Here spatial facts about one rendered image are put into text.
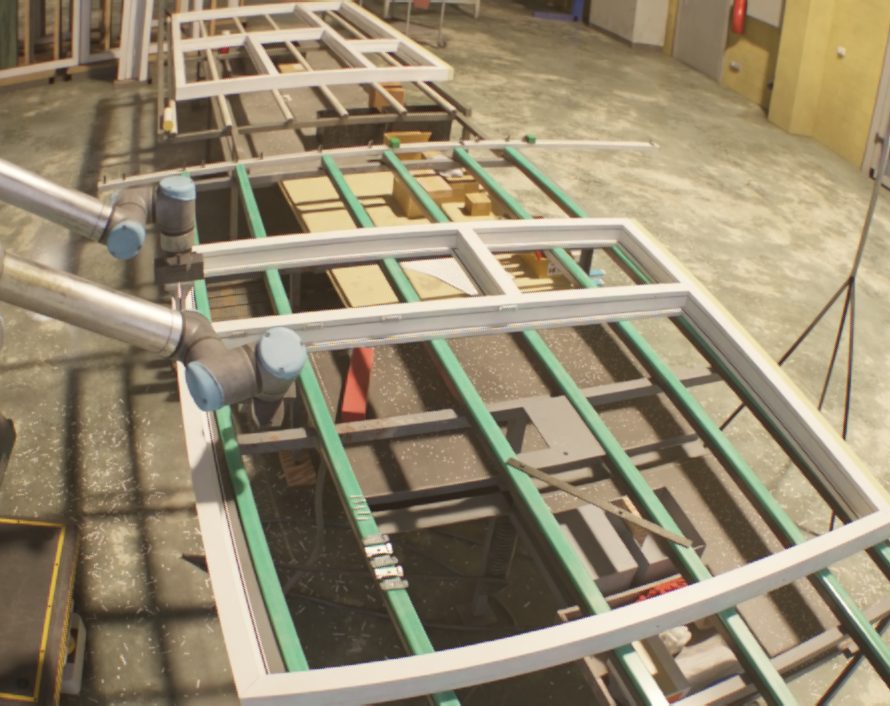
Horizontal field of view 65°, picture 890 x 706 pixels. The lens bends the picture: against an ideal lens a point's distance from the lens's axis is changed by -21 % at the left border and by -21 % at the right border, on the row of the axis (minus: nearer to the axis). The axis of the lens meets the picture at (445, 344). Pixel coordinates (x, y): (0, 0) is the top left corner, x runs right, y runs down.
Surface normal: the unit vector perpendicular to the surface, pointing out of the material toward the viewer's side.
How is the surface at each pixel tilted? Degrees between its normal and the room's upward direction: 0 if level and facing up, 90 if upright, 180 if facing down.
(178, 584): 0
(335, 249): 90
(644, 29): 90
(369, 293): 0
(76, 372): 0
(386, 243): 90
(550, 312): 90
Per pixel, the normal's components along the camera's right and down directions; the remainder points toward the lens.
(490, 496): 0.10, -0.83
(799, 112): 0.33, 0.54
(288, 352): 0.44, -0.36
